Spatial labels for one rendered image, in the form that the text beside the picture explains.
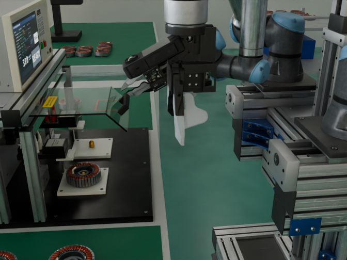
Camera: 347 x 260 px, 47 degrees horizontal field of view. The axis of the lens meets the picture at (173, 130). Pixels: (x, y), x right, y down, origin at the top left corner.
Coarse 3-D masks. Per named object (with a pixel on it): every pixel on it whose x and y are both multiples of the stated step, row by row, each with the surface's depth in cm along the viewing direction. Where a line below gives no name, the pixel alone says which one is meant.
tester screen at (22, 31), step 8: (32, 16) 123; (24, 24) 114; (32, 24) 123; (16, 32) 107; (24, 32) 114; (32, 32) 122; (16, 40) 106; (24, 40) 114; (24, 48) 114; (32, 48) 122; (24, 56) 113; (32, 64) 121
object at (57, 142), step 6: (60, 138) 128; (66, 138) 128; (48, 144) 124; (54, 144) 124; (60, 144) 124; (66, 144) 127; (48, 150) 123; (54, 150) 123; (60, 150) 123; (66, 150) 126; (72, 150) 130; (18, 156) 123; (42, 156) 123; (48, 156) 124; (54, 156) 124; (60, 156) 124; (66, 156) 126; (72, 156) 126
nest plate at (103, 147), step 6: (102, 138) 161; (108, 138) 161; (78, 144) 156; (84, 144) 156; (96, 144) 156; (102, 144) 156; (108, 144) 156; (78, 150) 151; (84, 150) 151; (90, 150) 151; (96, 150) 151; (102, 150) 151; (108, 150) 151; (78, 156) 147; (84, 156) 147; (90, 156) 147; (96, 156) 147; (102, 156) 148; (108, 156) 148
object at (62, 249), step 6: (66, 246) 101; (72, 246) 101; (78, 246) 101; (84, 246) 102; (54, 252) 100; (60, 252) 100; (66, 252) 100; (72, 252) 100; (78, 252) 100; (84, 252) 100; (90, 252) 99; (54, 258) 97; (60, 258) 99; (66, 258) 100; (72, 258) 99; (78, 258) 101; (84, 258) 98; (90, 258) 97
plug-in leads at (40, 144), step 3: (39, 135) 124; (39, 138) 124; (36, 141) 122; (39, 141) 125; (18, 144) 122; (36, 144) 122; (39, 144) 125; (42, 144) 128; (39, 147) 125; (42, 147) 128; (18, 150) 123; (21, 150) 123; (39, 150) 125; (42, 150) 126; (18, 153) 123; (21, 153) 123; (39, 153) 124
